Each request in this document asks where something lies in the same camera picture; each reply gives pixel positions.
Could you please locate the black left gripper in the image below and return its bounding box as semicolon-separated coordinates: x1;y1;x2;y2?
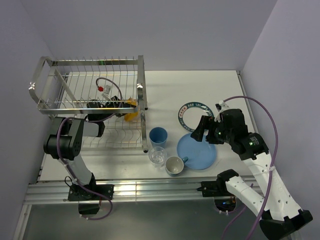
98;96;137;122

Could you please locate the stainless steel dish rack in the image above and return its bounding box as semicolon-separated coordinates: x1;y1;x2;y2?
28;55;148;152

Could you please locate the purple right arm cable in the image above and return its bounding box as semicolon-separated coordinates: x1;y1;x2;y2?
221;95;279;240

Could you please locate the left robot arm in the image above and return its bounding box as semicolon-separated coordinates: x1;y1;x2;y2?
43;112;125;201

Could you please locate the blue plate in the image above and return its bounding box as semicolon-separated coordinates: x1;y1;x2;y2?
176;133;217;170

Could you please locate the white plate green rim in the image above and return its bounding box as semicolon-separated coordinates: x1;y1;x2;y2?
177;101;214;132

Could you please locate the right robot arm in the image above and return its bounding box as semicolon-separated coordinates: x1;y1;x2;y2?
191;108;313;240

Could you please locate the aluminium mounting rail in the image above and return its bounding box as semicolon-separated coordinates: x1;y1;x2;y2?
23;177;216;205

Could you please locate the tall blue plastic cup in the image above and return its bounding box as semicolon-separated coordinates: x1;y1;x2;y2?
149;127;168;148

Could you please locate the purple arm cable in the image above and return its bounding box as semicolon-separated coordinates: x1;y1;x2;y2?
221;95;279;240
56;77;123;221

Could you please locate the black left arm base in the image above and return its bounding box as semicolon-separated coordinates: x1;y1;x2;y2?
67;184;114;221

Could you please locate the yellow bowl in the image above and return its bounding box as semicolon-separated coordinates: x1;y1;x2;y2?
124;97;139;122

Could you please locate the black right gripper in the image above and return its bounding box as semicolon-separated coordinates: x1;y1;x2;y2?
190;114;234;144

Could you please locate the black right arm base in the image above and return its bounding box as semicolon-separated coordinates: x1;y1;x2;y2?
196;180;237;214

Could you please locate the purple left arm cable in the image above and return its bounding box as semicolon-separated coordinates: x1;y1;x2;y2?
56;77;123;221

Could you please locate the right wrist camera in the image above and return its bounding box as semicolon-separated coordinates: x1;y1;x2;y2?
215;100;230;122

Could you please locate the clear drinking glass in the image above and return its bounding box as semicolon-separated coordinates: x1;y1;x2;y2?
148;146;167;168

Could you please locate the blue mug white inside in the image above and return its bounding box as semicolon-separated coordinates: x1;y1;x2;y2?
164;156;189;177

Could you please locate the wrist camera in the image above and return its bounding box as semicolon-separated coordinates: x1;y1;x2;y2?
97;85;112;100
215;100;230;122

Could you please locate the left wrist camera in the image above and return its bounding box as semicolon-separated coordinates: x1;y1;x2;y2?
97;85;112;100

